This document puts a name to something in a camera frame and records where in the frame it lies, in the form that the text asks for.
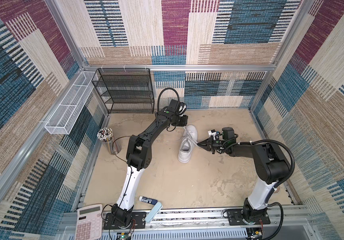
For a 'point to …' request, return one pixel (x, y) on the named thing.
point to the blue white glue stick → (147, 200)
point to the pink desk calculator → (89, 223)
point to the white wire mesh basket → (61, 121)
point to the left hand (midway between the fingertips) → (188, 120)
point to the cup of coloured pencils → (105, 135)
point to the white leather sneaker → (190, 137)
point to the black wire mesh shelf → (125, 90)
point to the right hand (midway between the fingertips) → (197, 145)
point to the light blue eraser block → (153, 212)
